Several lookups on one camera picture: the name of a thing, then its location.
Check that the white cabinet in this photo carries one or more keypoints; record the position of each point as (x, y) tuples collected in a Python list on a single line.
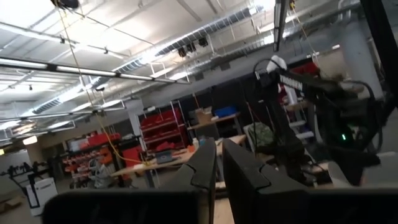
[(42, 194)]

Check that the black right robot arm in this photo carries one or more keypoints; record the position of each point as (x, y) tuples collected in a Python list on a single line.
[(311, 83)]

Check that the small grey case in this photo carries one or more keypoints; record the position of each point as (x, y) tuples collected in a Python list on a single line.
[(163, 156)]

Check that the cardboard box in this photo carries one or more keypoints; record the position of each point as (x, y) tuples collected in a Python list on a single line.
[(203, 116)]

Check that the black aluminium table frame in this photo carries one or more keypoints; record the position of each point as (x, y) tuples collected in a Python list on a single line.
[(382, 46)]

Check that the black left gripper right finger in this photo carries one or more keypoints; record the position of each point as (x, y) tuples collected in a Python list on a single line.
[(248, 186)]

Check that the person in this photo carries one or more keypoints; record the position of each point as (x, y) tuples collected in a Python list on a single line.
[(99, 174)]

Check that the long wooden workbench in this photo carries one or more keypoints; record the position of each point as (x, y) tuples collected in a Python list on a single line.
[(174, 158)]

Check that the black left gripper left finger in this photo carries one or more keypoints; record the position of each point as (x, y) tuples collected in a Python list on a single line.
[(199, 168)]

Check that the green patterned bag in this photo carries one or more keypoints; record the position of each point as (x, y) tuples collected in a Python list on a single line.
[(262, 135)]

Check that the black hanging spotlight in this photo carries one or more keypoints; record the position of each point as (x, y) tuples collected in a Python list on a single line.
[(203, 42), (191, 47), (182, 52)]

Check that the LED light bar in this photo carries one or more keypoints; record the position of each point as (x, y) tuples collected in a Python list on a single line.
[(87, 72), (279, 21)]

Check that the blue plastic bin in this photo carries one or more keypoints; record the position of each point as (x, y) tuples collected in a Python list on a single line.
[(225, 111)]

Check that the tall shelf with red bins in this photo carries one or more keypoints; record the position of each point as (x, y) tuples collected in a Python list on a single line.
[(161, 127)]

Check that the low shelf with red bins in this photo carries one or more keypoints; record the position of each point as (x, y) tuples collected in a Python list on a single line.
[(99, 140)]

